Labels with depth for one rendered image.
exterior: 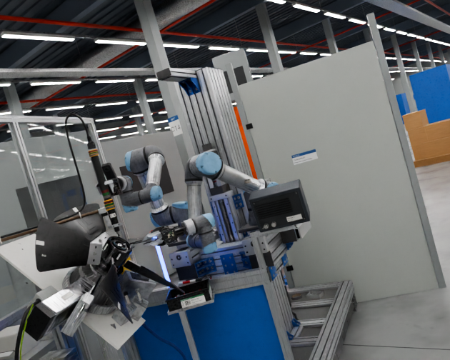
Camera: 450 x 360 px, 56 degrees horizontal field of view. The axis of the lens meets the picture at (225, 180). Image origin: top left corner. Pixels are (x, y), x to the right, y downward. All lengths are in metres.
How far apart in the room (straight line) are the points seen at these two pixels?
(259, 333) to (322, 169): 1.63
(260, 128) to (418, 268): 1.69
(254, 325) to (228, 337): 0.17
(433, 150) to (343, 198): 7.26
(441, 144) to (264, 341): 8.77
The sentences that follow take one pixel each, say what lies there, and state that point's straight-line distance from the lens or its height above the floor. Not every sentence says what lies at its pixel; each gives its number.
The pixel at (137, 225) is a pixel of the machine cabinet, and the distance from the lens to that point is 6.01.
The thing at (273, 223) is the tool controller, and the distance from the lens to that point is 2.13.
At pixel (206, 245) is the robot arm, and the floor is 1.07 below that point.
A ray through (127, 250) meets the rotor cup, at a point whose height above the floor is 1.19.
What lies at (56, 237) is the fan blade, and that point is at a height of 1.34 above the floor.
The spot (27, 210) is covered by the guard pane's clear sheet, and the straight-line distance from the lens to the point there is 2.73.
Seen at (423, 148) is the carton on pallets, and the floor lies 0.37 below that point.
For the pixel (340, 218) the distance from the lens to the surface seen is 3.62.
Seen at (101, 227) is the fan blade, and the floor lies 1.31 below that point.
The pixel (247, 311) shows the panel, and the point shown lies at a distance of 2.36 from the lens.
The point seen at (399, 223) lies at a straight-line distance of 3.66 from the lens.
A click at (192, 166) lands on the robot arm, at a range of 2.19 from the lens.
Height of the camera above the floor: 1.47
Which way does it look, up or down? 3 degrees down
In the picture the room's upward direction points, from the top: 16 degrees counter-clockwise
